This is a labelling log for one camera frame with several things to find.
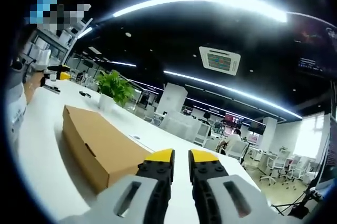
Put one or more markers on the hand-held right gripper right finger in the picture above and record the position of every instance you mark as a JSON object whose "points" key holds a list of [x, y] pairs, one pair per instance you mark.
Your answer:
{"points": [[223, 192]]}

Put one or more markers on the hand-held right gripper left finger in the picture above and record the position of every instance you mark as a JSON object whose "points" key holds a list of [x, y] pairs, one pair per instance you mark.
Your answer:
{"points": [[147, 189]]}

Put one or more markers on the brown cardboard shoe box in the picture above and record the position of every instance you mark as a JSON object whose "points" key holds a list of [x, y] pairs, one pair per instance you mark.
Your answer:
{"points": [[97, 142]]}

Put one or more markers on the white office chair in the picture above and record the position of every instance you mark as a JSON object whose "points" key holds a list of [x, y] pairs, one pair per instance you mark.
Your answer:
{"points": [[237, 149]]}

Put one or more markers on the black tripod stand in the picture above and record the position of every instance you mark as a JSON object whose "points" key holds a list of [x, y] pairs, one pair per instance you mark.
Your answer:
{"points": [[298, 203]]}

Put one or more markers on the white square pillar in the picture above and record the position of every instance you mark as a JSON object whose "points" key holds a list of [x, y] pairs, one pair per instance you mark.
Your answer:
{"points": [[172, 100]]}

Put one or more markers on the white plant pot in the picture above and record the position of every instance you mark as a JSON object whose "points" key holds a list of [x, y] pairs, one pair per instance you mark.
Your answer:
{"points": [[105, 103]]}

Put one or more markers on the green potted plant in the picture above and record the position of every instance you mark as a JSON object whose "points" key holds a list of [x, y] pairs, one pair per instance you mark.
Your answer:
{"points": [[116, 87]]}

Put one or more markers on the small black object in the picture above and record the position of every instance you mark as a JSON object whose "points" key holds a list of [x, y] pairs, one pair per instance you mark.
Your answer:
{"points": [[85, 93]]}

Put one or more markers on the ceiling air conditioner vent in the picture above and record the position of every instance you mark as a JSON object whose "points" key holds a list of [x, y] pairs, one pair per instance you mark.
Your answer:
{"points": [[220, 60]]}

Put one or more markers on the yellow and black tool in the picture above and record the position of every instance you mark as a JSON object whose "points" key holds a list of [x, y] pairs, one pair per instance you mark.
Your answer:
{"points": [[61, 72]]}

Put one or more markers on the white shelf unit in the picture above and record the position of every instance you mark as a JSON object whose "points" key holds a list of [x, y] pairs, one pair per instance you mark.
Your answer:
{"points": [[50, 48]]}

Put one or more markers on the long ceiling light strip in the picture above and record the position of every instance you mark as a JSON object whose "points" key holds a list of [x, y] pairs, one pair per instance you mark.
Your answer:
{"points": [[200, 4]]}

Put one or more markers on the wall screen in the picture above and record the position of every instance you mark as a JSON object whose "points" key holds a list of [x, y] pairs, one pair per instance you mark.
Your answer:
{"points": [[233, 119]]}

